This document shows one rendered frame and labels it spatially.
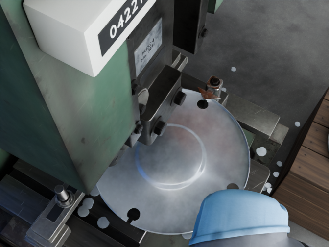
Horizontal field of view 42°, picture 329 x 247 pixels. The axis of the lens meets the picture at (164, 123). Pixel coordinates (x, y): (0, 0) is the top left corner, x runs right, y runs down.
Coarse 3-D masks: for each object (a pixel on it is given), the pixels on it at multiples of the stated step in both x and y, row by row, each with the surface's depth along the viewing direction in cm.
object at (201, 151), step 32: (192, 96) 84; (192, 128) 80; (224, 128) 80; (128, 160) 77; (160, 160) 77; (192, 160) 77; (224, 160) 77; (128, 192) 74; (160, 192) 74; (192, 192) 74; (160, 224) 72; (192, 224) 72
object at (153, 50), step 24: (168, 0) 53; (144, 24) 49; (168, 24) 57; (144, 48) 52; (168, 48) 61; (144, 72) 57; (168, 72) 63; (144, 96) 58; (168, 96) 62; (144, 120) 59; (144, 144) 66
